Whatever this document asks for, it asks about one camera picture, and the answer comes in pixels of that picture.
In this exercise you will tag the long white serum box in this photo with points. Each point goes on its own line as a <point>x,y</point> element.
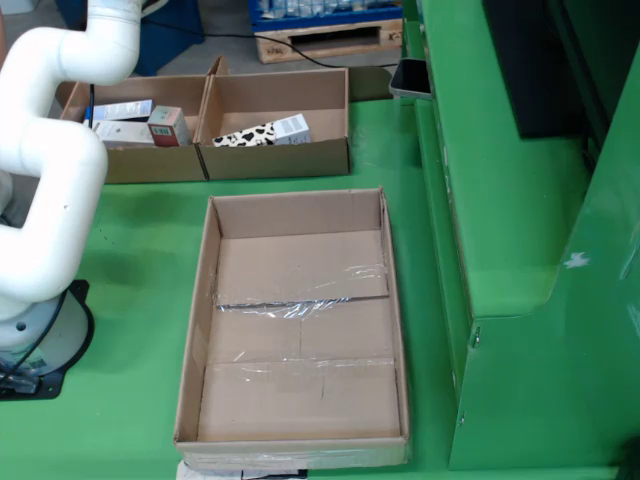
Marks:
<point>125,134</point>

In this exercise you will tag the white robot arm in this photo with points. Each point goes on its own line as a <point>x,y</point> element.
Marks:
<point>50,200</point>

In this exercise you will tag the cardboard box with olive flap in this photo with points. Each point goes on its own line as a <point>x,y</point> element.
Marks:
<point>275,160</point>

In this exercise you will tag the large shallow cardboard tray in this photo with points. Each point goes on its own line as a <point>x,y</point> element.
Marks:
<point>300,400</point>

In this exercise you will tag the open brown cardboard box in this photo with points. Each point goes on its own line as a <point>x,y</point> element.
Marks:
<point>150,165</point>

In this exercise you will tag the cow print carton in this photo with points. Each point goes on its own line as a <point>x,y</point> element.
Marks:
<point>245,136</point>

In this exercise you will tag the smartphone with dark screen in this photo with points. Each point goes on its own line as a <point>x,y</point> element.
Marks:
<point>410,77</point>

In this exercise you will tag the wooden pallet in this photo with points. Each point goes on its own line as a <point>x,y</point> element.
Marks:
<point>272,50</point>

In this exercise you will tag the green metal machine housing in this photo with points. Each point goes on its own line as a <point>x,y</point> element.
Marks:
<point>525,250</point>

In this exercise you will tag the blue crate with goods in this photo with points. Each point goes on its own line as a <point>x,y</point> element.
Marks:
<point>260,22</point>

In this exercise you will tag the blue and white carton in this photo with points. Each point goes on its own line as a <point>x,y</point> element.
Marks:
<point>122,110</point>

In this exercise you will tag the dark blue plastic bin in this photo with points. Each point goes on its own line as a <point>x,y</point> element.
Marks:
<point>170,35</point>

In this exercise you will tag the flat monitor panel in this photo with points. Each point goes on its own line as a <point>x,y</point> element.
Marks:
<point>540,75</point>

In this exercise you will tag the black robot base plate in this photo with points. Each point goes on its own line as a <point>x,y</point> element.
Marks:
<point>50,387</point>

